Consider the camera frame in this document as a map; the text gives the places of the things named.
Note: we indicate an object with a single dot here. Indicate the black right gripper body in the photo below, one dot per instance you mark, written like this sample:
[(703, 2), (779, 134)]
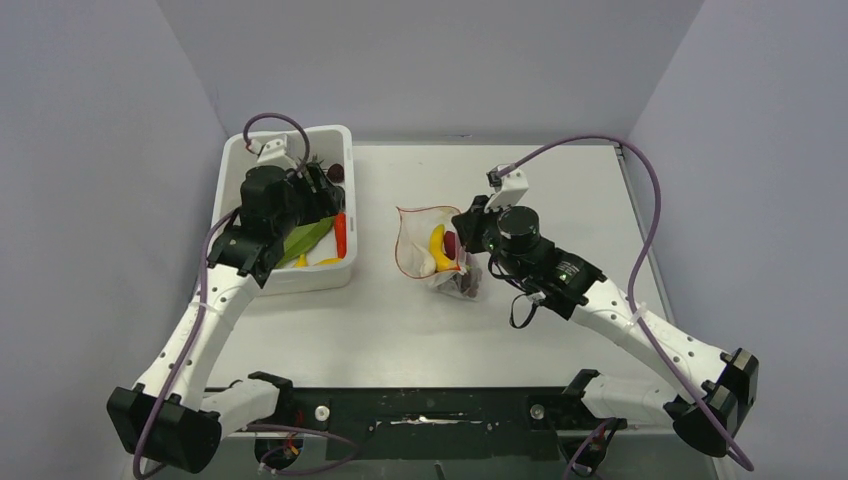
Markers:
[(483, 224)]

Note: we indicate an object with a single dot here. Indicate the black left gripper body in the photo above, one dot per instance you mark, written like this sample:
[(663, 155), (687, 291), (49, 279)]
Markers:
[(306, 207)]

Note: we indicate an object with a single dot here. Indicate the magenta toy fruit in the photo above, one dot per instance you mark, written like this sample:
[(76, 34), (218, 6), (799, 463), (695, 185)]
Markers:
[(450, 245)]

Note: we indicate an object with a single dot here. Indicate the yellow toy banana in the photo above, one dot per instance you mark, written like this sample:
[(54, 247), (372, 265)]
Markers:
[(436, 249)]

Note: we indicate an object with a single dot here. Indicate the clear zip top bag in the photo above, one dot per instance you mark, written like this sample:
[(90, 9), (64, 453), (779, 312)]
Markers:
[(427, 249)]

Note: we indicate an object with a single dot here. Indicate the purple toy grape bunch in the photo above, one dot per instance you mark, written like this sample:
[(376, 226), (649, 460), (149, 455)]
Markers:
[(465, 284)]

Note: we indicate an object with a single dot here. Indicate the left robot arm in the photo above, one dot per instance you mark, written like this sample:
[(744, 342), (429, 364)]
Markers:
[(166, 419)]

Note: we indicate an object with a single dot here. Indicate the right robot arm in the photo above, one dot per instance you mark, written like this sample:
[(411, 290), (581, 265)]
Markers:
[(706, 393)]

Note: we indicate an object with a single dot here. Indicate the red toy chili pepper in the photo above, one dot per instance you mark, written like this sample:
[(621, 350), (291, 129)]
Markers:
[(340, 233)]

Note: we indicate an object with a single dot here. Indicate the green toy vegetable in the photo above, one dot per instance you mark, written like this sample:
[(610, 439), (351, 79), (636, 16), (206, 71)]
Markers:
[(303, 239)]

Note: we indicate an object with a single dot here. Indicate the white plastic bin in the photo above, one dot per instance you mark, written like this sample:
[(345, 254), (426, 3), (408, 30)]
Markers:
[(329, 144)]

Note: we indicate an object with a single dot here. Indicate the yellow toy pepper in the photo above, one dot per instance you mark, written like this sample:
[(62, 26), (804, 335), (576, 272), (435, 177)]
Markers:
[(302, 261)]

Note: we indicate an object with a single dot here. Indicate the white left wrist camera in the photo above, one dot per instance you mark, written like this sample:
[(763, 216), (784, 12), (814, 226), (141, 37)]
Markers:
[(273, 151)]

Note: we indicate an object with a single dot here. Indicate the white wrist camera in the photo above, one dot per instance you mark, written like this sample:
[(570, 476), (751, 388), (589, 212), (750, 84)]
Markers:
[(509, 185), (273, 151)]

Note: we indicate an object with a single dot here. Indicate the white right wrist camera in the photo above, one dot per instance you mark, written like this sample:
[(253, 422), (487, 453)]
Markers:
[(509, 185)]

